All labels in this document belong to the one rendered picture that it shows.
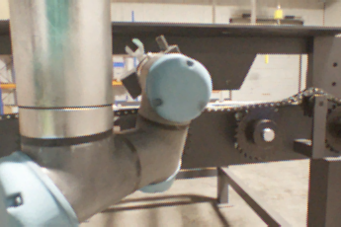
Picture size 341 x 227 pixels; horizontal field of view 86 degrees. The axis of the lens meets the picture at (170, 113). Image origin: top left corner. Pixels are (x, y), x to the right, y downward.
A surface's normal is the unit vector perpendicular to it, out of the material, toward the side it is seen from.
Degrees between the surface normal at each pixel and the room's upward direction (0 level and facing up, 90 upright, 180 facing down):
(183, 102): 103
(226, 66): 90
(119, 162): 66
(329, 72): 90
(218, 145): 90
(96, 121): 93
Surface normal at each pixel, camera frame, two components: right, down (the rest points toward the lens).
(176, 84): 0.26, 0.31
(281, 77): 0.13, 0.10
